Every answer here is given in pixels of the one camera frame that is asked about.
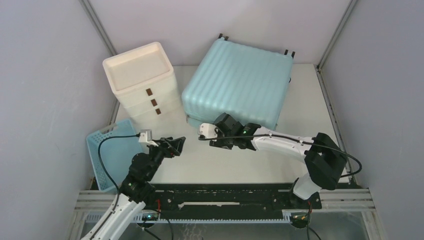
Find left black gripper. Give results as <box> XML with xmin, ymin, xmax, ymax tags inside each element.
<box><xmin>146</xmin><ymin>136</ymin><xmax>185</xmax><ymax>180</ymax></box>

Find light blue hard-shell suitcase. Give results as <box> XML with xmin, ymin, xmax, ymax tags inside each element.
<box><xmin>181</xmin><ymin>34</ymin><xmax>295</xmax><ymax>130</ymax></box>

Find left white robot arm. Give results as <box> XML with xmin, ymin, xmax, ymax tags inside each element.
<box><xmin>82</xmin><ymin>133</ymin><xmax>186</xmax><ymax>240</ymax></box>

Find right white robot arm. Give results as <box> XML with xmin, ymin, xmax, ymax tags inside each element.
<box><xmin>198</xmin><ymin>113</ymin><xmax>347</xmax><ymax>208</ymax></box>

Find light blue perforated plastic basket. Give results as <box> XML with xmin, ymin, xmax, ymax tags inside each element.
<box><xmin>86</xmin><ymin>118</ymin><xmax>143</xmax><ymax>192</ymax></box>

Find white three-drawer storage cabinet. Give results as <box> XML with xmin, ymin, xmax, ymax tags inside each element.
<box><xmin>102</xmin><ymin>41</ymin><xmax>182</xmax><ymax>126</ymax></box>

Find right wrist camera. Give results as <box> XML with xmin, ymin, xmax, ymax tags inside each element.
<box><xmin>198</xmin><ymin>123</ymin><xmax>218</xmax><ymax>140</ymax></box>

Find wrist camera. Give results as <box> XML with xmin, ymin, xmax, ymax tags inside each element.
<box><xmin>138</xmin><ymin>129</ymin><xmax>159</xmax><ymax>147</ymax></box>
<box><xmin>198</xmin><ymin>123</ymin><xmax>218</xmax><ymax>140</ymax></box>

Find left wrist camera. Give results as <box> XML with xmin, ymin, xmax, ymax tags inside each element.
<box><xmin>138</xmin><ymin>129</ymin><xmax>159</xmax><ymax>147</ymax></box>

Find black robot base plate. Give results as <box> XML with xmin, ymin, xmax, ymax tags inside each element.
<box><xmin>143</xmin><ymin>183</ymin><xmax>322</xmax><ymax>222</ymax></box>

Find aluminium frame rails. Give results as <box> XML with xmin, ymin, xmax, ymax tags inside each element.
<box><xmin>67</xmin><ymin>188</ymin><xmax>385</xmax><ymax>240</ymax></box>

